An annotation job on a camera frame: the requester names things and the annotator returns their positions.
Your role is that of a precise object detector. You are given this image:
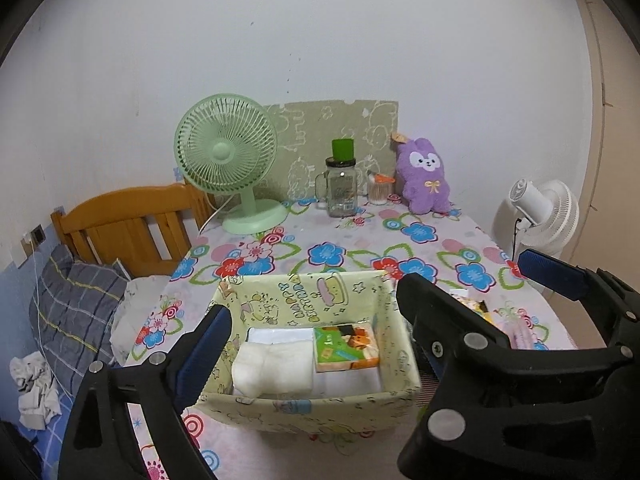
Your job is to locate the green desk fan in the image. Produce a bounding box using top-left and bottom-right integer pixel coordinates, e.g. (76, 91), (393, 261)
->
(174, 92), (288, 236)

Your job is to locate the wooden bed headboard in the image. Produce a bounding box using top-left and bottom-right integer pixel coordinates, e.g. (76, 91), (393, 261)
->
(50, 182), (218, 281)

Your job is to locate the green cartoon print board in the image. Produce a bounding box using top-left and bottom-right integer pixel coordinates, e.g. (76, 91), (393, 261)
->
(262, 100), (400, 201)

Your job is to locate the white crumpled bedding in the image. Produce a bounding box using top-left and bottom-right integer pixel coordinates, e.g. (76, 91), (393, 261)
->
(110, 275), (171, 366)

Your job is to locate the glass jar mug black lid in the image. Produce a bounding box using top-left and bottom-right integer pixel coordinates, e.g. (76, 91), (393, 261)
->
(314, 157), (362, 218)

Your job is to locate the white plastic packet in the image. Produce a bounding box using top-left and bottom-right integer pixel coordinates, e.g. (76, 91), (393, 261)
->
(245, 327), (386, 395)

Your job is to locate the grey plaid pillow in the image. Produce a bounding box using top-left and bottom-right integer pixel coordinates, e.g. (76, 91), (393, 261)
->
(29, 245), (128, 391)

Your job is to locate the black fan cable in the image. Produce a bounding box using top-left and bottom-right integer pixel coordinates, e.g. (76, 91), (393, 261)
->
(510, 216), (526, 264)

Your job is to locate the white folded cloth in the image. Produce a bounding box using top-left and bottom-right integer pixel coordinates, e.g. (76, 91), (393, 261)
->
(232, 342), (315, 398)

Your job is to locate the blue bedsheet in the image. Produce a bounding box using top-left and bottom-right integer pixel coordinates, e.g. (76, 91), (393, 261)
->
(22, 390), (131, 480)

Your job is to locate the cotton swab container orange lid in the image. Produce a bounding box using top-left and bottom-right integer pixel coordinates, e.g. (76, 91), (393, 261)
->
(366, 172), (396, 206)

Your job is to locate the white desk fan cable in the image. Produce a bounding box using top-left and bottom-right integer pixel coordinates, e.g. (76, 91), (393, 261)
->
(196, 194), (227, 237)

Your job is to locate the beige cabinet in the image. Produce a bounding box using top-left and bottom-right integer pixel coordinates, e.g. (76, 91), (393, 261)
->
(570, 0), (640, 281)

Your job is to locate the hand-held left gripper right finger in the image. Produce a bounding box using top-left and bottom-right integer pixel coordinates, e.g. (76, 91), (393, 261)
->
(409, 327), (445, 395)

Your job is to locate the crumpled white grey cloth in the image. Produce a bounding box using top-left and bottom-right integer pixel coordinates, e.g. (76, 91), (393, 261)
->
(10, 352), (63, 431)

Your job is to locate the green cartoon print fabric box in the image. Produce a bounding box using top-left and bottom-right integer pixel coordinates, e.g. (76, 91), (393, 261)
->
(192, 270), (422, 433)

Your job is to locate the purple plush bunny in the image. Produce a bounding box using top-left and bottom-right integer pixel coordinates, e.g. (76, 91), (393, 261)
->
(391, 132), (452, 215)

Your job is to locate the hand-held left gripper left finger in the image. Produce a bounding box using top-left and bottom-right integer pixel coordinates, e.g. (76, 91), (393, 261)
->
(59, 304), (233, 480)

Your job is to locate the white standing fan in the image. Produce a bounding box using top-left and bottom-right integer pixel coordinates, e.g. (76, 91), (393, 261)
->
(492, 177), (581, 271)

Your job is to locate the small yellow packet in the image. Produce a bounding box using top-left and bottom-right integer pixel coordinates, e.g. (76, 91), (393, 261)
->
(450, 292), (496, 323)

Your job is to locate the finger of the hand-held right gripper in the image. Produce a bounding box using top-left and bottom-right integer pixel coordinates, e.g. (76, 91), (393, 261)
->
(517, 249), (640, 361)
(397, 274), (640, 480)

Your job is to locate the orange green tissue pack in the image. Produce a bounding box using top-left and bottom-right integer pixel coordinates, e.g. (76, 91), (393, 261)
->
(313, 325), (377, 373)

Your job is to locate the floral tablecloth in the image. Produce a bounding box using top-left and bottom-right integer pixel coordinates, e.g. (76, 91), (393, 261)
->
(122, 197), (578, 480)

